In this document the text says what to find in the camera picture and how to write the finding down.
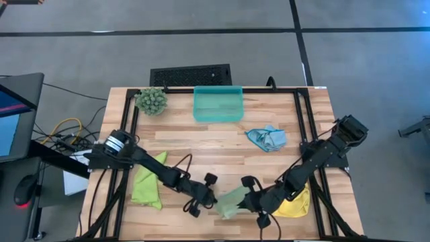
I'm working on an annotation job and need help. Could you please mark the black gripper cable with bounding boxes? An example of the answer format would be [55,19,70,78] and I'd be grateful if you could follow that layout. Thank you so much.
[173,153,194,177]
[260,213,282,241]

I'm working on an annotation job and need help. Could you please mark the sage green microfiber towel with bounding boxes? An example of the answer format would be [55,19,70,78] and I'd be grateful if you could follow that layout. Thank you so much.
[214,186,251,220]

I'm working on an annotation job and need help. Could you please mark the dark bar with orange tip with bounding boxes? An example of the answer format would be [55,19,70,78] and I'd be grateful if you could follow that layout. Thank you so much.
[0,0,45,5]

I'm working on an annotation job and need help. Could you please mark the grey computer monitor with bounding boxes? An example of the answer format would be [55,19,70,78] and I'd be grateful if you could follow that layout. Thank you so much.
[0,72,45,164]

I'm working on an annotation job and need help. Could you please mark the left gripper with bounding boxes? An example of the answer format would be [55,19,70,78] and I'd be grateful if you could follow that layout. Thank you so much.
[183,179,218,218]

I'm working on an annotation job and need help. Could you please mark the artificial green potted plant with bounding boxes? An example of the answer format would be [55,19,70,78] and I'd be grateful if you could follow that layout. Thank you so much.
[134,86,168,116]

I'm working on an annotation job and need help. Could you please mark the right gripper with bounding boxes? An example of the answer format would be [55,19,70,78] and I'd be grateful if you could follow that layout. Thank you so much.
[240,186,286,229]

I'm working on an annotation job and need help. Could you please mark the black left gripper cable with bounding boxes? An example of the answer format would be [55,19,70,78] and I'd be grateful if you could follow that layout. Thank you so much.
[173,153,194,177]

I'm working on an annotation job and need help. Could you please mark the black cable bundle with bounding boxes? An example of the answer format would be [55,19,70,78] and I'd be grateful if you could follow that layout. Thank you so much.
[33,122,98,152]

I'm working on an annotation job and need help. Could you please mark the lime green microfiber towel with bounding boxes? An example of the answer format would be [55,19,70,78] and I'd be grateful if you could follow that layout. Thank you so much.
[130,151,169,211]

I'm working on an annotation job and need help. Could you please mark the dark grey side desk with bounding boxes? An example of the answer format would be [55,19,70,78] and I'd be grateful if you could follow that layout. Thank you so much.
[0,139,90,242]

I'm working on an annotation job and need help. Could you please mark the teal translucent plastic tray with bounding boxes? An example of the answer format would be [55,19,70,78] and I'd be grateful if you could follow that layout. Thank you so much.
[192,85,244,122]

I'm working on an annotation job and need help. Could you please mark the black perforated computer case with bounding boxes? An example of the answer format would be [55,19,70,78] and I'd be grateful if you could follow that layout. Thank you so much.
[149,63,233,87]

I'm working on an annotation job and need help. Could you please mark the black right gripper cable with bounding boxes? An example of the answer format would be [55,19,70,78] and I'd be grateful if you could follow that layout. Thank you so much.
[260,213,282,241]

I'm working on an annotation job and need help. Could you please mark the black floor stand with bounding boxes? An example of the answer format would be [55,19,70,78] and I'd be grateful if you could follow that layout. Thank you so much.
[398,116,430,138]

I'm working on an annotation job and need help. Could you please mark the yellow microfiber towel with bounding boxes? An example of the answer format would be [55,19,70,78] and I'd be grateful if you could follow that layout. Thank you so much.
[271,191,311,218]

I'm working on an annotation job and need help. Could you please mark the black computer mouse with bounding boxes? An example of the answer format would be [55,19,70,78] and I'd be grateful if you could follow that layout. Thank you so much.
[13,174,38,206]

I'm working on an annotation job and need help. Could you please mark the black aluminium table frame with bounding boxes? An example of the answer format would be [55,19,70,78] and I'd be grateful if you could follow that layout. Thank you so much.
[76,86,366,241]

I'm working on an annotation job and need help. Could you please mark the light blue microfiber towel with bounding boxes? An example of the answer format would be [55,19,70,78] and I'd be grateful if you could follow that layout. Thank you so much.
[244,125,288,153]

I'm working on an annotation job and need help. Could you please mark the black floor cable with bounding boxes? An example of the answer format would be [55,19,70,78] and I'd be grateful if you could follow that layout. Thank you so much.
[42,82,108,102]

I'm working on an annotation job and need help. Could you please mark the yellow cable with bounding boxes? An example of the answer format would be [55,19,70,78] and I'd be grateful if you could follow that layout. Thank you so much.
[40,117,83,145]

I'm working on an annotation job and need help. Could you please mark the white paper sheet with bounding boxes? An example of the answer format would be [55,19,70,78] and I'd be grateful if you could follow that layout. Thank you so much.
[62,149,92,196]

